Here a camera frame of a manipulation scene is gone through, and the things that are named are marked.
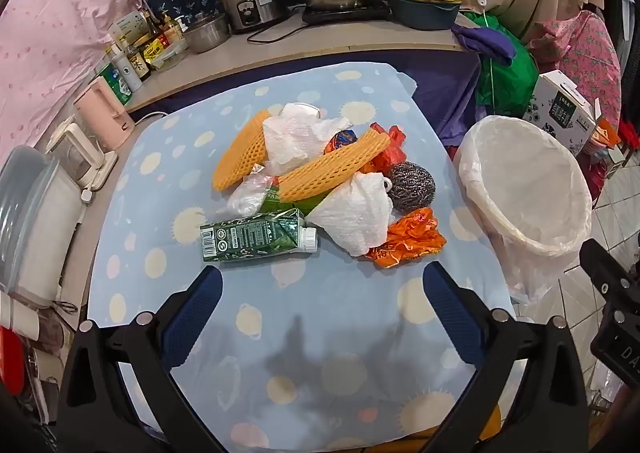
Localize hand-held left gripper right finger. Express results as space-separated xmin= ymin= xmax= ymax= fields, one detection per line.
xmin=422 ymin=261 xmax=591 ymax=453

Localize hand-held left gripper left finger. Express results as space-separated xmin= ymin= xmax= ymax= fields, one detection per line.
xmin=59 ymin=264 xmax=224 ymax=453

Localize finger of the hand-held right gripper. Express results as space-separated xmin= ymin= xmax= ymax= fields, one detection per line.
xmin=579 ymin=238 xmax=640 ymax=314

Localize dark green drink carton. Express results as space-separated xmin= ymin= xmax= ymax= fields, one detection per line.
xmin=200 ymin=208 xmax=319 ymax=265

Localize bin with white liner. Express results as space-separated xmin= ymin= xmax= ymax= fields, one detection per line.
xmin=452 ymin=116 xmax=593 ymax=301

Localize steel wool scourer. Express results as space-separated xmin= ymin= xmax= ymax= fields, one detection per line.
xmin=387 ymin=162 xmax=437 ymax=212

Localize clear plastic bag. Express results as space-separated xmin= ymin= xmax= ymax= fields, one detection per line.
xmin=226 ymin=164 xmax=276 ymax=216

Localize white plastic bag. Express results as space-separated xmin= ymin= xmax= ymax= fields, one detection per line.
xmin=306 ymin=172 xmax=395 ymax=257

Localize light green carton box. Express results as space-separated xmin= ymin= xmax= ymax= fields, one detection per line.
xmin=260 ymin=186 xmax=326 ymax=215

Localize orange foam fruit net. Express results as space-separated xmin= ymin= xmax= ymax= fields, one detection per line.
xmin=277 ymin=129 xmax=392 ymax=202
xmin=212 ymin=109 xmax=273 ymax=192

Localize red orange snack wrapper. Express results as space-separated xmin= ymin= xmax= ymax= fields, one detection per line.
xmin=357 ymin=124 xmax=412 ymax=175

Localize white paper towel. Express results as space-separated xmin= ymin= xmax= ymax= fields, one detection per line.
xmin=262 ymin=103 xmax=353 ymax=176

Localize blue orange foil wrapper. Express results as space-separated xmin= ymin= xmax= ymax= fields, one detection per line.
xmin=324 ymin=128 xmax=358 ymax=155

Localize light blue spotted tablecloth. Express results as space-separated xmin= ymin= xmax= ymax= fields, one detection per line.
xmin=85 ymin=62 xmax=516 ymax=451

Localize pink plastic basket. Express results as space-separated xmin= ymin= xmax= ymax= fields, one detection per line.
xmin=582 ymin=126 xmax=618 ymax=156

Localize red plastic stool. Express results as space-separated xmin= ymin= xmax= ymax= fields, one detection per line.
xmin=617 ymin=120 xmax=640 ymax=151

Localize white printed carton box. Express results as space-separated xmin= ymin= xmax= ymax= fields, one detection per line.
xmin=522 ymin=70 xmax=606 ymax=156

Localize white storage tub with lid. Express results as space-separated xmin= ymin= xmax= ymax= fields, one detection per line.
xmin=0 ymin=146 xmax=88 ymax=309

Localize red plastic object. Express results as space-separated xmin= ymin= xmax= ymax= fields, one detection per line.
xmin=0 ymin=325 xmax=26 ymax=396

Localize white electric kettle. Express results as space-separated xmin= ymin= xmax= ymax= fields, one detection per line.
xmin=46 ymin=122 xmax=118 ymax=191

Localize green plastic bag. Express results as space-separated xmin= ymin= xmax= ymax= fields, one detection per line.
xmin=462 ymin=12 xmax=540 ymax=116

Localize pink pineapple print cover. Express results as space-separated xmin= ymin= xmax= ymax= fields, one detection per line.
xmin=527 ymin=8 xmax=623 ymax=124

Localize pink electric kettle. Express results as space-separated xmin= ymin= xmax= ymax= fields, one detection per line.
xmin=74 ymin=77 xmax=136 ymax=150

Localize purple folded cloth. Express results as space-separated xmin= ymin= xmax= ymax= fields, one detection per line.
xmin=451 ymin=23 xmax=517 ymax=66

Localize row of condiment bottles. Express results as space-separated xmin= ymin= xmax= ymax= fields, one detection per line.
xmin=102 ymin=8 xmax=188 ymax=96

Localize clear food container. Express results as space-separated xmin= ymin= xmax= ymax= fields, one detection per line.
xmin=150 ymin=40 xmax=190 ymax=71

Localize small steel lidded pot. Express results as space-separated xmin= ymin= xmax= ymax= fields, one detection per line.
xmin=182 ymin=12 xmax=231 ymax=54

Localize black induction cooker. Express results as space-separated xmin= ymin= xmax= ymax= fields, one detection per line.
xmin=301 ymin=0 xmax=393 ymax=25

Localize steel rice cooker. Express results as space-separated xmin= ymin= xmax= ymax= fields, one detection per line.
xmin=217 ymin=0 xmax=286 ymax=34

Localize pink dotted curtain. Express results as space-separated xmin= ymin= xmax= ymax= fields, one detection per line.
xmin=0 ymin=0 xmax=173 ymax=149

